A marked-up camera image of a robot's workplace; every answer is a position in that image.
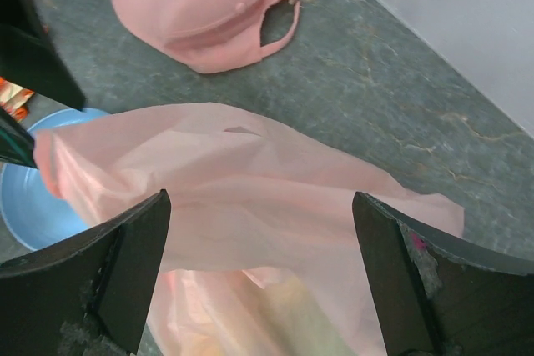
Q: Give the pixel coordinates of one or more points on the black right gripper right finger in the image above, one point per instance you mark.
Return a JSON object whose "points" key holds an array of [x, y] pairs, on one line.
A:
{"points": [[436, 294]]}

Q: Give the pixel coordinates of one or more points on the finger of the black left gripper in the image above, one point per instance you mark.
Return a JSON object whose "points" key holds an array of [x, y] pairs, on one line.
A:
{"points": [[29, 58], [17, 144]]}

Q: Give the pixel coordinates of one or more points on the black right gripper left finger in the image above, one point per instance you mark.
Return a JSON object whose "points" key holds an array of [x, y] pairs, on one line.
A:
{"points": [[88, 294]]}

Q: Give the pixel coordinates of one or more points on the pink plastic bag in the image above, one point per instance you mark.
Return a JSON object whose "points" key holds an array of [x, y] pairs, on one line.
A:
{"points": [[261, 256]]}

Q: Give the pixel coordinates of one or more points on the floral orange folded cloth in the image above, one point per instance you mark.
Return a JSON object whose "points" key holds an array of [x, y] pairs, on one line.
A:
{"points": [[14, 99]]}

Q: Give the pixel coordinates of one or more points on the blue plastic bowl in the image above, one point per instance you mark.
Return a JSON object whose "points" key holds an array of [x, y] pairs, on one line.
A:
{"points": [[35, 217]]}

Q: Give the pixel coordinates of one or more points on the pink baseball cap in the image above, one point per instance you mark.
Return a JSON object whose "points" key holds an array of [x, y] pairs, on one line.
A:
{"points": [[208, 36]]}

